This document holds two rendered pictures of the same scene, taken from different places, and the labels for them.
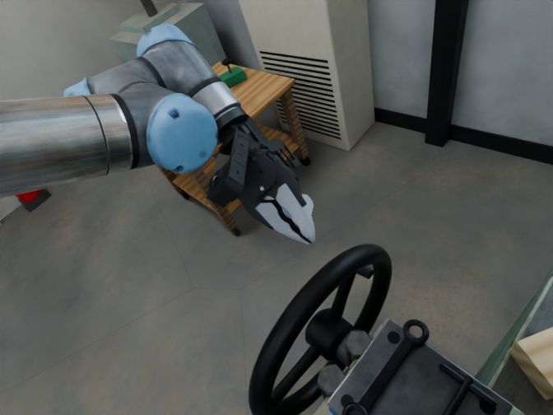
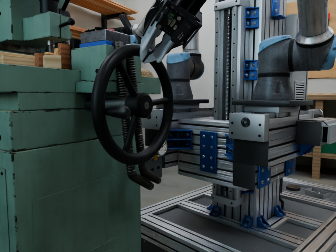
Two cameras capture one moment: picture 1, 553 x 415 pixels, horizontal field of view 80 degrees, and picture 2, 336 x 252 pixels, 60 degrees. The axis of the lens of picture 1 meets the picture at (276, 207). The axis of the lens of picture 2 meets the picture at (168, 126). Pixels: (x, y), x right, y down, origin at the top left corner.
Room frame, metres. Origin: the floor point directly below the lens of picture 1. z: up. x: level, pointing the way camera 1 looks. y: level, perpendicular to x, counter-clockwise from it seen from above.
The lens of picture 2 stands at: (0.82, -0.28, 0.83)
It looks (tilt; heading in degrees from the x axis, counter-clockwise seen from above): 6 degrees down; 150
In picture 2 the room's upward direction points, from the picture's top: straight up
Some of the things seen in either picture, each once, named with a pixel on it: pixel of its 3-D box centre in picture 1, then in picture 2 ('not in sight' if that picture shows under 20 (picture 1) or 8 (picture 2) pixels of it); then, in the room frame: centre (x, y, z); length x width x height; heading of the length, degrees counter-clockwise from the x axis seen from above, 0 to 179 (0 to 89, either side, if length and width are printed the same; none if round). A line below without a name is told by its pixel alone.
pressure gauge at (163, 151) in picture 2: not in sight; (158, 149); (-0.06, 0.18, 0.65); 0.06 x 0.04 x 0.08; 117
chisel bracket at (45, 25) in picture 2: not in sight; (46, 32); (-0.15, -0.15, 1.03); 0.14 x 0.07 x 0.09; 27
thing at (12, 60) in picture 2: not in sight; (85, 70); (-0.19, -0.03, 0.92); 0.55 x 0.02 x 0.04; 117
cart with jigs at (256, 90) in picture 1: (222, 141); not in sight; (1.46, 0.11, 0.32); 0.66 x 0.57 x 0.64; 118
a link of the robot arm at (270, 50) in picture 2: not in sight; (276, 55); (0.05, 0.62, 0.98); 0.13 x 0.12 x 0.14; 27
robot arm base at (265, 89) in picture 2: not in sight; (273, 87); (0.05, 0.62, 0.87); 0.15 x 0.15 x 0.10
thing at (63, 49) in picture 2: not in sight; (87, 61); (-0.09, -0.05, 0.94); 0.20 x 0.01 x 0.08; 117
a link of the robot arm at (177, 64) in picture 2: not in sight; (179, 66); (-0.43, 0.49, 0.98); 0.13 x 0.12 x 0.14; 120
